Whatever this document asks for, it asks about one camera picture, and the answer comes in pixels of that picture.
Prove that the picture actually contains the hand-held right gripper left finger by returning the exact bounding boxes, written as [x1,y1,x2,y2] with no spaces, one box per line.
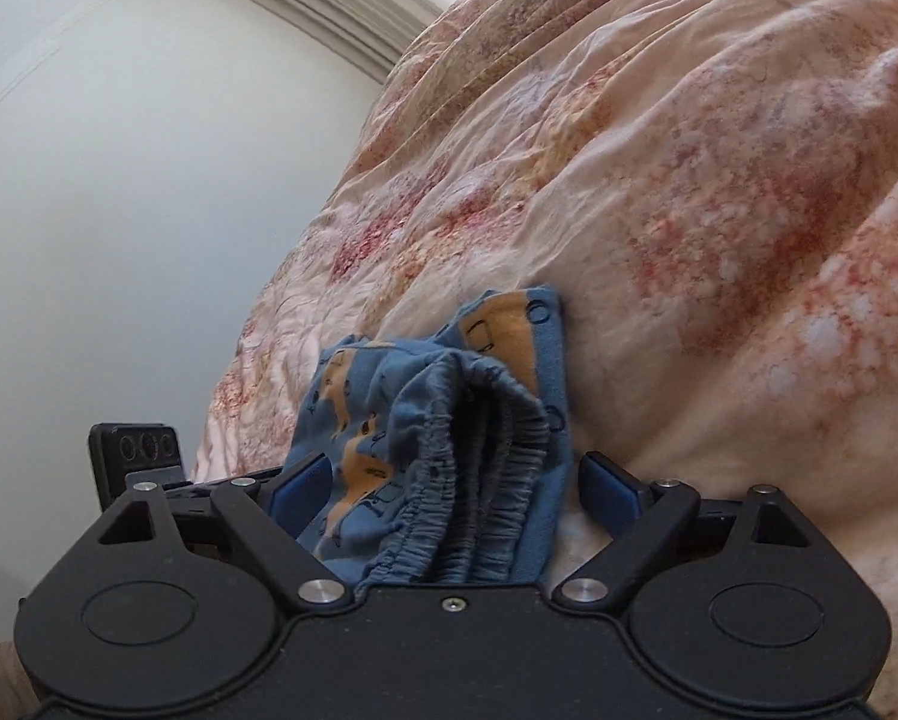
[98,452,345,612]

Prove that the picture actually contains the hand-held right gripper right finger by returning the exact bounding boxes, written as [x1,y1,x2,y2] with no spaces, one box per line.
[554,452,818,611]

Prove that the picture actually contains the blue printed pants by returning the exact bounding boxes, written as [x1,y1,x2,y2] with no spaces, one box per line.
[294,284,574,595]

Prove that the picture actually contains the cream floral blanket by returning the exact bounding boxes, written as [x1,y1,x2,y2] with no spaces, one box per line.
[192,0,898,620]

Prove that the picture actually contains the beige pleated curtain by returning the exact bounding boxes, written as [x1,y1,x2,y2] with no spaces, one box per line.
[185,0,451,85]

